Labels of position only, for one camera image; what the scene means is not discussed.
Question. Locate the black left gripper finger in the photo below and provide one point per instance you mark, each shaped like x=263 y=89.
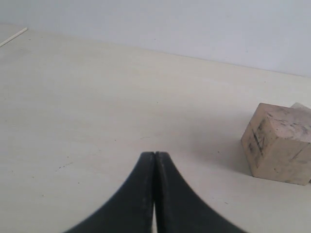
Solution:
x=130 y=209

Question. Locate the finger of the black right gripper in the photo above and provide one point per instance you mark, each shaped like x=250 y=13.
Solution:
x=178 y=209

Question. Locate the thin white stick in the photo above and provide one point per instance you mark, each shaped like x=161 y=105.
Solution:
x=13 y=37

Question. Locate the second largest wooden cube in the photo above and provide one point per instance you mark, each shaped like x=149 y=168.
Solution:
x=301 y=107

